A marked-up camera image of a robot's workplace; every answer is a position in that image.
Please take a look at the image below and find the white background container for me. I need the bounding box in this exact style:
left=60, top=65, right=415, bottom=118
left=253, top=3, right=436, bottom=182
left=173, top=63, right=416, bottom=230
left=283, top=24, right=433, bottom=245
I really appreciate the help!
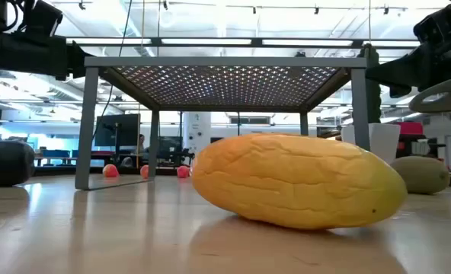
left=411, top=139, right=431, bottom=156

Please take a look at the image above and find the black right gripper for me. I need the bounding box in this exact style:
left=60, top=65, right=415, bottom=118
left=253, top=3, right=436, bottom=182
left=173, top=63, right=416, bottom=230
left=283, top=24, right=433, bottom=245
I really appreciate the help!
left=365, top=37, right=451, bottom=99

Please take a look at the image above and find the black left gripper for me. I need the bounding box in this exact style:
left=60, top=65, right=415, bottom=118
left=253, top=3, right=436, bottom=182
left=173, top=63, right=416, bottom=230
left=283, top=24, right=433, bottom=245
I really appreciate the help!
left=0, top=32, right=94, bottom=81

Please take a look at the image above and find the black aluminium table frame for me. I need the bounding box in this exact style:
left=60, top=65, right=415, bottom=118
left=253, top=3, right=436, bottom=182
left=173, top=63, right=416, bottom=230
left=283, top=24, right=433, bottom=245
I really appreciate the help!
left=0, top=165, right=451, bottom=189

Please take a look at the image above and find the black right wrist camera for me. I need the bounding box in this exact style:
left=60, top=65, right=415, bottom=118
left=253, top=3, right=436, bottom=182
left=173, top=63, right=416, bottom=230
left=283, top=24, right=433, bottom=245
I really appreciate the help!
left=413, top=2, right=451, bottom=43

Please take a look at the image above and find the black hanging cable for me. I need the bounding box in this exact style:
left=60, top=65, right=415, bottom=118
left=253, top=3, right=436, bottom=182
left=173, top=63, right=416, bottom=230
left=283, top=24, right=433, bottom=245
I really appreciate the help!
left=91, top=0, right=134, bottom=142

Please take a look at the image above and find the red background storage bin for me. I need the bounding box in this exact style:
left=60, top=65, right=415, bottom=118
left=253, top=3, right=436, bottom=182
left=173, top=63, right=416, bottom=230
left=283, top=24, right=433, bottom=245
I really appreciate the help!
left=395, top=121, right=424, bottom=136

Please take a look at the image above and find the large yellow toy mango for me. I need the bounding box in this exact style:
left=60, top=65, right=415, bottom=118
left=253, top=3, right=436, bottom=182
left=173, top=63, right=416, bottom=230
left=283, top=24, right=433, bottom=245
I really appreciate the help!
left=190, top=132, right=408, bottom=231

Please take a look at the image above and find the brown green toy kiwi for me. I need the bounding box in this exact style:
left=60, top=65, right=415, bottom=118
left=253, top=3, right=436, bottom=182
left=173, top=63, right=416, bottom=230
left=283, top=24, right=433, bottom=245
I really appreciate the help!
left=389, top=155, right=451, bottom=196

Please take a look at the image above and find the dark toy avocado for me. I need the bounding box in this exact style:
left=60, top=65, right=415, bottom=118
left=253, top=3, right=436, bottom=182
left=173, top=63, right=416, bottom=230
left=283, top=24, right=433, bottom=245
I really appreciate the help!
left=0, top=140, right=37, bottom=188

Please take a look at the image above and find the grey perforated metal stand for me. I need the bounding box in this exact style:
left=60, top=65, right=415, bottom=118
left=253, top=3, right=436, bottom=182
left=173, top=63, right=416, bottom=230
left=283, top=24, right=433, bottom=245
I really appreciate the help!
left=75, top=56, right=371, bottom=191

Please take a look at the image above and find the yellow hanging cord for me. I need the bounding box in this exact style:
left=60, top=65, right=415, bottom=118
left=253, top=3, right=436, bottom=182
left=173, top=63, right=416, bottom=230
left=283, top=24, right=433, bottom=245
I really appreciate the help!
left=136, top=0, right=146, bottom=169

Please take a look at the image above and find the black background monitor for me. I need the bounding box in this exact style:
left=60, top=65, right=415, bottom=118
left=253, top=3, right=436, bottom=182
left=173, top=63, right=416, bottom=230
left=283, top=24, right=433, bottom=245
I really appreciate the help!
left=94, top=113, right=141, bottom=148

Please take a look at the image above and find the white angular planter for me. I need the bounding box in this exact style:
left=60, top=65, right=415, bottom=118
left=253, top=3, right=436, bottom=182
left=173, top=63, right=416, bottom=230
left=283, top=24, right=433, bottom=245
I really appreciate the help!
left=341, top=123, right=401, bottom=165

